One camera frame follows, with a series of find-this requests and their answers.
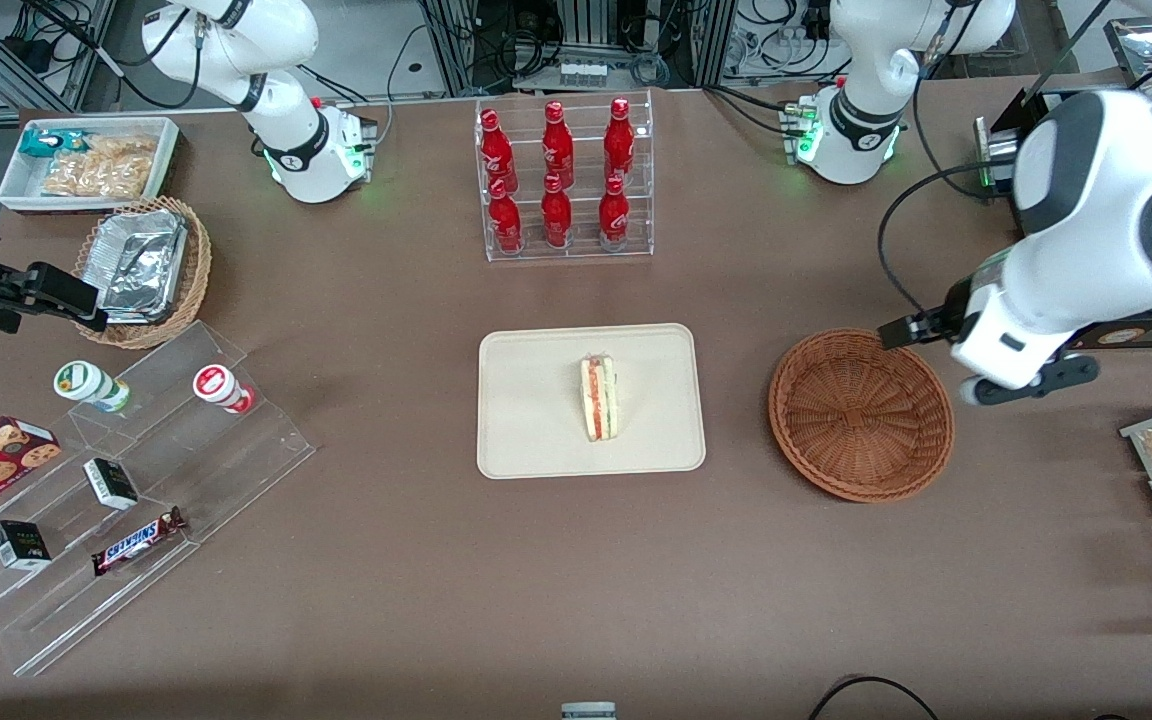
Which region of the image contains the triangular sandwich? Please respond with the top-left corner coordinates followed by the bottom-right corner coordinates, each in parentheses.
top-left (579, 354), bottom-right (620, 444)

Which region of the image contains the aluminium foil tray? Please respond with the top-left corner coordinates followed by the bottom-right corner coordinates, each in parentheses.
top-left (94, 208), bottom-right (190, 324)

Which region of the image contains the brown wicker basket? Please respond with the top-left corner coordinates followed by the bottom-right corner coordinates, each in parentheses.
top-left (768, 329), bottom-right (956, 503)

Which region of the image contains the light wicker basket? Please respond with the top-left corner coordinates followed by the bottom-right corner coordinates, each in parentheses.
top-left (72, 196), bottom-right (214, 351)

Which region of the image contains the beige plastic tray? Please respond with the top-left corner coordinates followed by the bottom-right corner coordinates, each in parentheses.
top-left (477, 323), bottom-right (707, 480)

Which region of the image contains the green lid yogurt cup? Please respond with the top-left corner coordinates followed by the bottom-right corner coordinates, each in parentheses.
top-left (53, 360), bottom-right (133, 414)

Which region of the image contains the white rectangular bin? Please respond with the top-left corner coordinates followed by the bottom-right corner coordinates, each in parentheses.
top-left (0, 116), bottom-right (182, 215)

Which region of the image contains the clear bag of crackers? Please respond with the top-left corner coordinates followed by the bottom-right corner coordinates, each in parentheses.
top-left (40, 135), bottom-right (160, 200)

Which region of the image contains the black food warmer appliance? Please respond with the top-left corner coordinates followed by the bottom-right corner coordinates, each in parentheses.
top-left (976, 15), bottom-right (1152, 351)

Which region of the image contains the red lid yogurt cup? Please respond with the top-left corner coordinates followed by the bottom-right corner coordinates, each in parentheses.
top-left (192, 364), bottom-right (257, 416)

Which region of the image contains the green snack packet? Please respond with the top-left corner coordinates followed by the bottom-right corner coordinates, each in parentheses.
top-left (18, 127), bottom-right (93, 160)

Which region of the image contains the silver box with green light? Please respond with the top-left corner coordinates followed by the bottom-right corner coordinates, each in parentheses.
top-left (974, 114), bottom-right (1023, 199)

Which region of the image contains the small black box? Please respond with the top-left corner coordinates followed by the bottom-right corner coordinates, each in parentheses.
top-left (0, 520), bottom-right (53, 572)
top-left (82, 457), bottom-right (140, 512)

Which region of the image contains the clear acrylic stepped stand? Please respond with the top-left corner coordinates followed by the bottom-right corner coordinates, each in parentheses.
top-left (0, 320), bottom-right (318, 679)

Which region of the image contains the snickers chocolate bar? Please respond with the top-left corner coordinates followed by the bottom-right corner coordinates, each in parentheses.
top-left (90, 507), bottom-right (188, 578)

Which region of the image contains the red cola bottle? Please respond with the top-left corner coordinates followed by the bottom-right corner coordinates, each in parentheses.
top-left (603, 97), bottom-right (636, 185)
top-left (540, 173), bottom-right (574, 250)
top-left (488, 178), bottom-right (524, 254)
top-left (598, 176), bottom-right (631, 252)
top-left (479, 108), bottom-right (519, 194)
top-left (541, 101), bottom-right (575, 189)

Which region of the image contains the clear acrylic bottle rack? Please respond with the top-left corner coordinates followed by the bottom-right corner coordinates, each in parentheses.
top-left (475, 90), bottom-right (655, 264)

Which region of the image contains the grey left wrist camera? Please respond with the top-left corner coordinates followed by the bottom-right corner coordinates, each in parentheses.
top-left (959, 354), bottom-right (1103, 407)

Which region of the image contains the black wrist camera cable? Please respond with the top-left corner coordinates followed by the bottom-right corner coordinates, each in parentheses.
top-left (876, 158), bottom-right (1022, 321)

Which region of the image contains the black cable on table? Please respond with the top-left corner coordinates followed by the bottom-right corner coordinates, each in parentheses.
top-left (806, 676), bottom-right (942, 720)

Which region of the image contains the aluminium frame rack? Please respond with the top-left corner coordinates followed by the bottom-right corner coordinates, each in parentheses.
top-left (418, 0), bottom-right (740, 93)

